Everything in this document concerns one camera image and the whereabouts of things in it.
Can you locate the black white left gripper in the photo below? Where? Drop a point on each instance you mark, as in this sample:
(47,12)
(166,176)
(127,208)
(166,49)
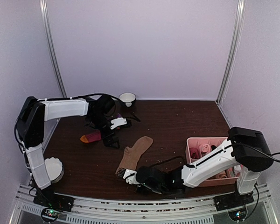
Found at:
(108,143)

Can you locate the purple orange striped sock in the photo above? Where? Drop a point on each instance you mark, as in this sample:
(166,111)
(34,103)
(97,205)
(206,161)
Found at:
(92,137)

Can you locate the tan ribbed sock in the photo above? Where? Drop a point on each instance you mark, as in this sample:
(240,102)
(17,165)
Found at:
(133,154)

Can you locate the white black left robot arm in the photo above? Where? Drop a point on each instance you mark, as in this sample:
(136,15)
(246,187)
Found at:
(29,128)

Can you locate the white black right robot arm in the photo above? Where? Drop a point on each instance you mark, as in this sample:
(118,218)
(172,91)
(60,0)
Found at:
(245,147)

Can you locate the black white small bowl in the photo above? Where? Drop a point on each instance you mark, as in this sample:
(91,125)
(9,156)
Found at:
(127,99)

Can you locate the white scalloped bowl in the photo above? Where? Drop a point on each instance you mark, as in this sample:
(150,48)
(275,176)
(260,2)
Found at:
(54,169)

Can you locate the pink divided organizer box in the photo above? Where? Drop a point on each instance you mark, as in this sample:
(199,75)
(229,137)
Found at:
(203,172)

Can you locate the left circuit board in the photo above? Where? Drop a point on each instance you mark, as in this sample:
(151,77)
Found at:
(50,215)

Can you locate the circuit board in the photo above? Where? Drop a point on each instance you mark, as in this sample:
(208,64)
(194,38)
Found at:
(50,215)
(238,215)

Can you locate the light pink rolled sock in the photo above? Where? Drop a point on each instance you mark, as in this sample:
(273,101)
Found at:
(205,149)

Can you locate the beige rolled sock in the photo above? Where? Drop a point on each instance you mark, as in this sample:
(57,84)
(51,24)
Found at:
(221,175)

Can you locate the right circuit board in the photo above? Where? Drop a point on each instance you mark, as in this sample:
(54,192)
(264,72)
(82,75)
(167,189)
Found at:
(238,215)

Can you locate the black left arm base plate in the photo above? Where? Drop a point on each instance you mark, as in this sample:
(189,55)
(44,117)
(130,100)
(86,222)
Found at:
(59,202)

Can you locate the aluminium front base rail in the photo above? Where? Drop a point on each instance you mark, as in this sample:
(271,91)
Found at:
(196,210)

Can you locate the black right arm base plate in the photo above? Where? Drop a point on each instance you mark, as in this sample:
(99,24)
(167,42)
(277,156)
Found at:
(232,200)

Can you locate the aluminium right side rail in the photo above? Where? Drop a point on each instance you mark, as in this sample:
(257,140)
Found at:
(223,114)

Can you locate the aluminium left corner post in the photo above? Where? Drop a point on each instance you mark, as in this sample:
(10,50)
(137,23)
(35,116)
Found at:
(52,52)

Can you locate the aluminium corner post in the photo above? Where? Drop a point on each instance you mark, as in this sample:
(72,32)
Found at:
(52,52)
(232,52)

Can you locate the aluminium right corner post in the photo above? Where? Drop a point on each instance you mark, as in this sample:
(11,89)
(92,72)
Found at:
(232,52)

